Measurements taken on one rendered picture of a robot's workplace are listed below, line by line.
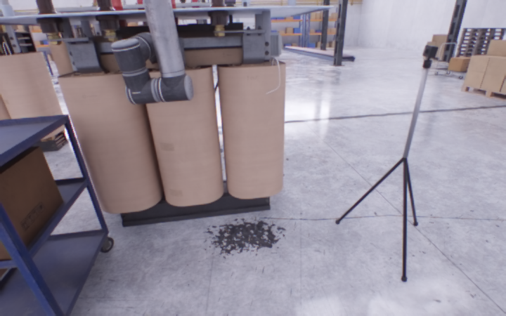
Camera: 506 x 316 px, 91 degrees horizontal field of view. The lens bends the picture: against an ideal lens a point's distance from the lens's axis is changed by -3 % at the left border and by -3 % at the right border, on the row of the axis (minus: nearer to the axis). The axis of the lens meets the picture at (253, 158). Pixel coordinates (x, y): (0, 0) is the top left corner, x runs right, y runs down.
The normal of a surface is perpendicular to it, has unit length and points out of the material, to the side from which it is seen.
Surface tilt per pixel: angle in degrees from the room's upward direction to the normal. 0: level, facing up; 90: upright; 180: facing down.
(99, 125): 90
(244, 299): 0
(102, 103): 90
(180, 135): 90
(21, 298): 0
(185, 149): 90
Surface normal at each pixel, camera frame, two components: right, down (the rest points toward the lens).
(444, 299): -0.03, -0.90
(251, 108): 0.15, 0.43
